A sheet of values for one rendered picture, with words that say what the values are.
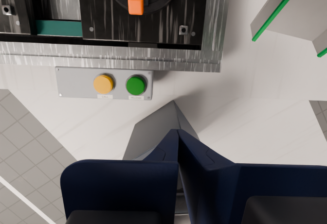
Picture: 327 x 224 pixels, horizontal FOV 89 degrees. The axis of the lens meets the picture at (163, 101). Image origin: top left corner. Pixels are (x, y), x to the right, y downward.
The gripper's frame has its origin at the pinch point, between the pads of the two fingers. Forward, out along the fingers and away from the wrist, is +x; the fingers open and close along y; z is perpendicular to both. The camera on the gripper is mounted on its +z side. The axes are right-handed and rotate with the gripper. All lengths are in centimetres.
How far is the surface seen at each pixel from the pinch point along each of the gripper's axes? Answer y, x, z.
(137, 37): 5.9, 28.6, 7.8
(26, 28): 27.6, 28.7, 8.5
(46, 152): 101, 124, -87
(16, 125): 122, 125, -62
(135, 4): 5.0, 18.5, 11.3
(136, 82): 6.2, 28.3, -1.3
